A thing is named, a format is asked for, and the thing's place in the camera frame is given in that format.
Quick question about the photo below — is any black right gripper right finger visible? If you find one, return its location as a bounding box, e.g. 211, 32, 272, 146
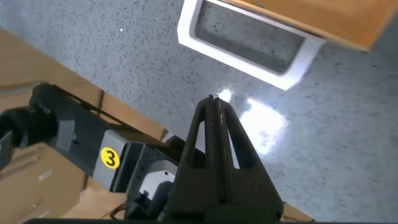
215, 97, 283, 218

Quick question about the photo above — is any yellow drawer case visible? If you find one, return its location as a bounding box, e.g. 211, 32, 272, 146
254, 0, 398, 19

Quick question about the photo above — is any yellow drawer with white handle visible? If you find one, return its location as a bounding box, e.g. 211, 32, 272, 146
177, 0, 398, 91

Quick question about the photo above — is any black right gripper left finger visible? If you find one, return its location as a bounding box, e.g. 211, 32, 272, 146
167, 95, 219, 218

